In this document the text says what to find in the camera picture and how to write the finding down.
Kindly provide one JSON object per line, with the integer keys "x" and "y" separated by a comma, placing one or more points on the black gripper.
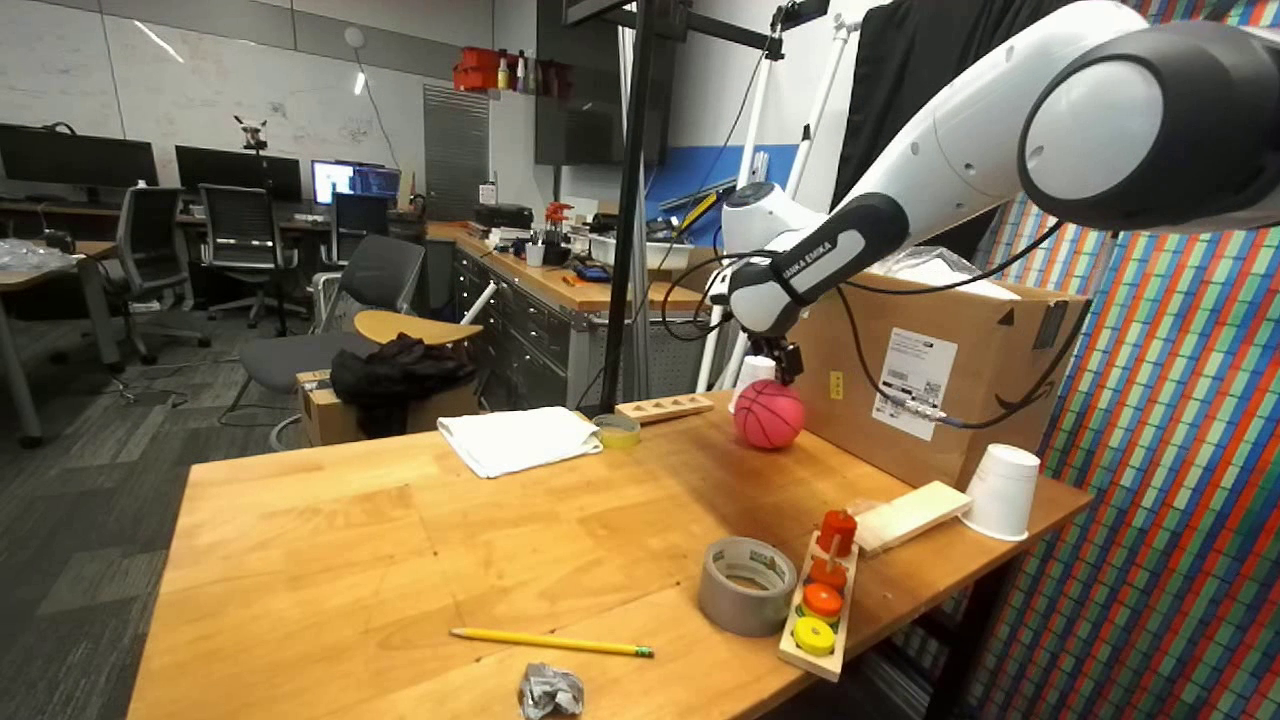
{"x": 787, "y": 359}

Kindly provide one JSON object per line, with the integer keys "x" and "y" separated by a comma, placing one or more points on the pink mini basketball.
{"x": 769, "y": 416}

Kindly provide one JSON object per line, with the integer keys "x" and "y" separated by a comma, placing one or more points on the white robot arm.
{"x": 1094, "y": 114}

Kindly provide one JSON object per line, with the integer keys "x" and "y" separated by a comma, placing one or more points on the far white paper cup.
{"x": 750, "y": 374}

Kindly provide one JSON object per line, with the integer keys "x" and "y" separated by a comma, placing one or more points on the white paper cup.
{"x": 1002, "y": 495}
{"x": 750, "y": 374}

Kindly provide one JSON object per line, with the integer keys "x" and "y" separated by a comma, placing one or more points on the large cardboard box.
{"x": 918, "y": 366}

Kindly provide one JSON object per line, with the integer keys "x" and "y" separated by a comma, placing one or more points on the wooden slotted block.
{"x": 662, "y": 408}

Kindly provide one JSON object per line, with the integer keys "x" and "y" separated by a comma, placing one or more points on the clear yellow tape roll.
{"x": 619, "y": 428}

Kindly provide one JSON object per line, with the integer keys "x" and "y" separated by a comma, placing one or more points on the near white paper cup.
{"x": 1002, "y": 495}

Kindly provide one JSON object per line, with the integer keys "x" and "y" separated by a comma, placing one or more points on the white folded cloth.
{"x": 515, "y": 440}

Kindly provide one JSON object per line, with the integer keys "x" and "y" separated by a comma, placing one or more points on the black backpack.
{"x": 395, "y": 376}

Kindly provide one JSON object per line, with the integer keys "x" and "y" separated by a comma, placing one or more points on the crumpled foil ball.
{"x": 549, "y": 692}

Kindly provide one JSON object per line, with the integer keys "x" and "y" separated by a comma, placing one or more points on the round wooden stool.
{"x": 385, "y": 326}

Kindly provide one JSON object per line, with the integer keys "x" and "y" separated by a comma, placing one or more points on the yellow pencil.
{"x": 553, "y": 641}

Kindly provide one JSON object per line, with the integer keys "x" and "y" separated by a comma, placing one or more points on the black office chair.
{"x": 157, "y": 272}

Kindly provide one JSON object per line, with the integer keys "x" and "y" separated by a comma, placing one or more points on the grey duct tape roll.
{"x": 745, "y": 586}

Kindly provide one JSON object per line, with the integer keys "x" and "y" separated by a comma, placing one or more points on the wooden ring stacker toy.
{"x": 823, "y": 605}

